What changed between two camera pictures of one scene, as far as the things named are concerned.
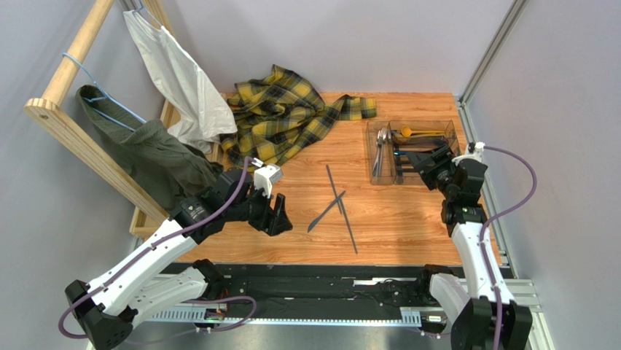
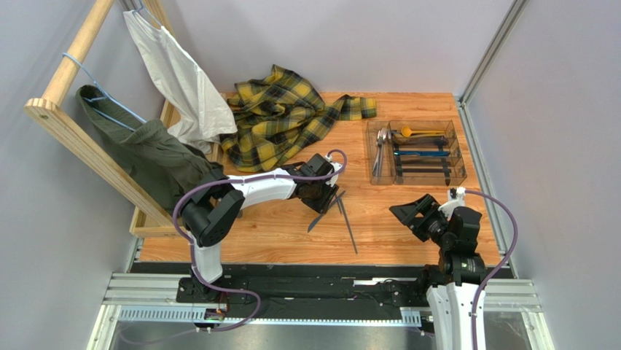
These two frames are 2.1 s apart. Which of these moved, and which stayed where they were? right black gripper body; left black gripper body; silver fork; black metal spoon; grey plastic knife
Moved: right black gripper body; left black gripper body
Stayed: black metal spoon; silver fork; grey plastic knife
